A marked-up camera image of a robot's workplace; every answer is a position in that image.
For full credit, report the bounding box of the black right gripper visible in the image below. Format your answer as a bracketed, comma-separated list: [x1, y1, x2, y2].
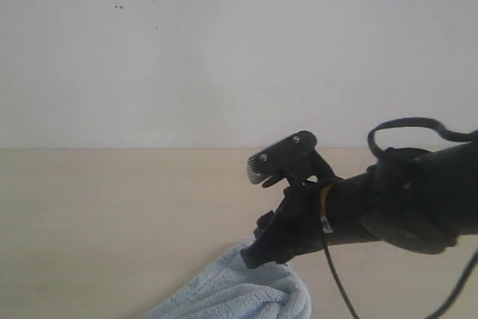
[240, 185, 323, 269]

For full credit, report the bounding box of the light blue terry towel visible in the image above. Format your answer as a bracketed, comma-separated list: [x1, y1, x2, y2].
[144, 241, 312, 319]

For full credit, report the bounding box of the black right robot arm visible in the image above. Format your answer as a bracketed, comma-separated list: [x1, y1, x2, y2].
[240, 143, 477, 269]

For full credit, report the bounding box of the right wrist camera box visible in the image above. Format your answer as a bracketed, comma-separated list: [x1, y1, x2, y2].
[246, 130, 335, 188]

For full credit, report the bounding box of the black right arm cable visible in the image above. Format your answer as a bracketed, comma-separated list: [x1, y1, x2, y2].
[323, 117, 478, 319]

